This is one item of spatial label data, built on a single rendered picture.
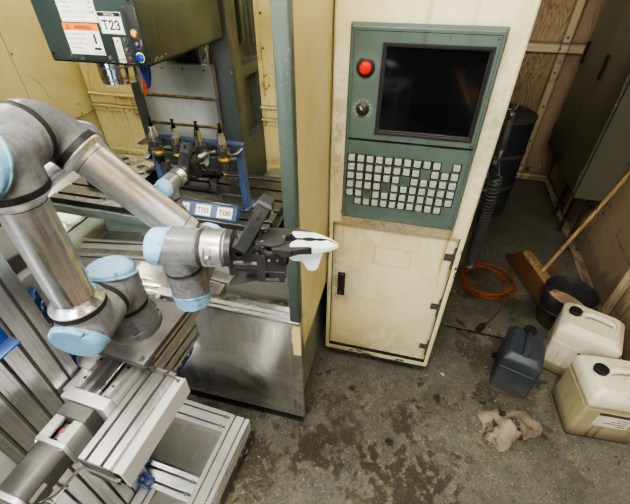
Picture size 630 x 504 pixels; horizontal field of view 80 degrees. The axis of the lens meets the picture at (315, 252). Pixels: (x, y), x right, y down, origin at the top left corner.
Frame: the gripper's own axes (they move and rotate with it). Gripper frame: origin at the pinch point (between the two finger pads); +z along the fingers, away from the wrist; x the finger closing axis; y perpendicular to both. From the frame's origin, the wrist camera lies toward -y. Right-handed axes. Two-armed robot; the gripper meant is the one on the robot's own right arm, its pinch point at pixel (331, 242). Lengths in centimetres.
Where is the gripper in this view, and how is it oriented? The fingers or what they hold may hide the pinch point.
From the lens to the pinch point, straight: 70.2
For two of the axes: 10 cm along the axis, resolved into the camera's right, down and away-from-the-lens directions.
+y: -0.1, 8.6, 5.1
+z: 10.0, 0.3, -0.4
